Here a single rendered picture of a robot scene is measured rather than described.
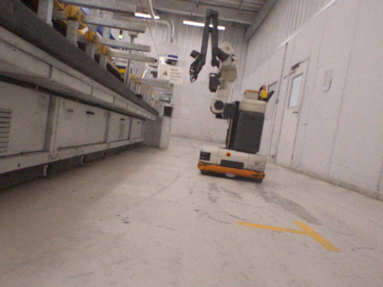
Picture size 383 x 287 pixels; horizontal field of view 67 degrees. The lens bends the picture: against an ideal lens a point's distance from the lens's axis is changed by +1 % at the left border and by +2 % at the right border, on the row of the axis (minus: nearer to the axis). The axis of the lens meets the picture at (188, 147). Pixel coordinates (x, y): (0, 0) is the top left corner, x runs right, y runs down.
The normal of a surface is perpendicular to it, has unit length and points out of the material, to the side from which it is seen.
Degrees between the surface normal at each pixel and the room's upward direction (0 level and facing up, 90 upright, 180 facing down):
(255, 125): 90
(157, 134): 90
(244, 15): 90
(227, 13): 90
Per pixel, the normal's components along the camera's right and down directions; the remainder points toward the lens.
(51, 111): 0.02, 0.06
